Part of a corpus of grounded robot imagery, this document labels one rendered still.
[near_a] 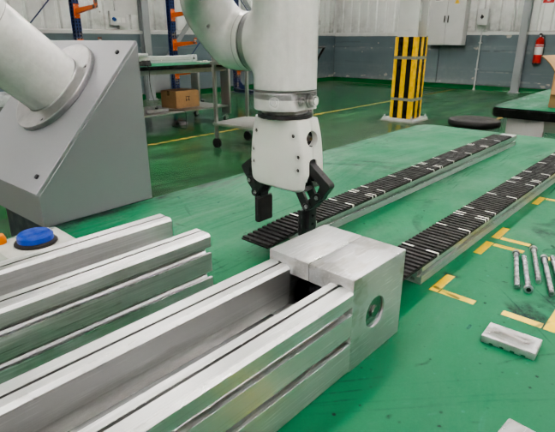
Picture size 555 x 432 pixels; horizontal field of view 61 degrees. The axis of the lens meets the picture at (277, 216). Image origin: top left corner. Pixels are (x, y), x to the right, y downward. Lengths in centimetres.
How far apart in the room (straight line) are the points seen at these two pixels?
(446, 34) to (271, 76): 1137
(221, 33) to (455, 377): 49
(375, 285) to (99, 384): 24
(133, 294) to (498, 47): 1150
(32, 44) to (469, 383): 81
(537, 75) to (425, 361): 1119
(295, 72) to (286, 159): 11
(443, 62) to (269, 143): 1164
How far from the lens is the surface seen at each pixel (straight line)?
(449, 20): 1195
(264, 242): 65
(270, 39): 62
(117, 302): 49
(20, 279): 52
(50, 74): 93
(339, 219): 79
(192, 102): 664
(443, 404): 45
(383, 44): 1295
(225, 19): 67
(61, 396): 35
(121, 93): 89
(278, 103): 62
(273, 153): 65
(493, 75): 1184
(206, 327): 40
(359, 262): 44
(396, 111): 696
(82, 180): 87
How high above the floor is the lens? 107
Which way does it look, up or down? 20 degrees down
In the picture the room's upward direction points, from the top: straight up
